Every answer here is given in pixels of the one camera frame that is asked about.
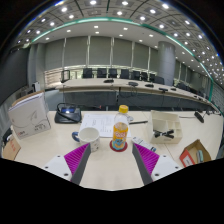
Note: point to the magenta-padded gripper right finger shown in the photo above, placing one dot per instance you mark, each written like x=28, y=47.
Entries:
x=146, y=159

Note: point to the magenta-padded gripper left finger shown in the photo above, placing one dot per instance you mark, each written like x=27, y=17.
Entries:
x=77, y=158

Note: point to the yellow-capped orange drink bottle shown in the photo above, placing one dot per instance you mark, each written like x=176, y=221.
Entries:
x=120, y=135

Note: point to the small white rectangular box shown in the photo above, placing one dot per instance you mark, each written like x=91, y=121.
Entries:
x=144, y=143

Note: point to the black markers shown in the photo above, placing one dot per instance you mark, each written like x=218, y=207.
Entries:
x=163, y=133

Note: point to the flat round red coaster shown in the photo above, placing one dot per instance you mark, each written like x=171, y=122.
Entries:
x=111, y=147

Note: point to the white paper sheet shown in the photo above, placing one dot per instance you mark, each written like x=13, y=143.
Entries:
x=98, y=125

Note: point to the brown box with red label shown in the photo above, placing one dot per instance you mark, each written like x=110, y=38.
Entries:
x=188, y=156

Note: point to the white desk organizer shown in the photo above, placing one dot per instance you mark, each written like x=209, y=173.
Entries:
x=163, y=120

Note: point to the black conference microphone unit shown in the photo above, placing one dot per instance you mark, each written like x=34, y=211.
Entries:
x=66, y=115

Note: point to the white cardboard box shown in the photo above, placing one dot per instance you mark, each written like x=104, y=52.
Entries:
x=28, y=115

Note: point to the brown paper envelope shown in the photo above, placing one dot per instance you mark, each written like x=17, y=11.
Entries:
x=10, y=149

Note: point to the black table microphone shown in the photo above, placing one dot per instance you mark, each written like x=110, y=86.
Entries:
x=199, y=117

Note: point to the long curved conference table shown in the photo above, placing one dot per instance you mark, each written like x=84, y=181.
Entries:
x=86, y=85

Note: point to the grey boxy monitor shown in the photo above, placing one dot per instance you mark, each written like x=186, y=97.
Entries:
x=36, y=87

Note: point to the group of black office chairs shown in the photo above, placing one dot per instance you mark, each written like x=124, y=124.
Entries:
x=101, y=72

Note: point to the group of ceiling lights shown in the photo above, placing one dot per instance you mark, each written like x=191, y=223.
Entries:
x=119, y=13

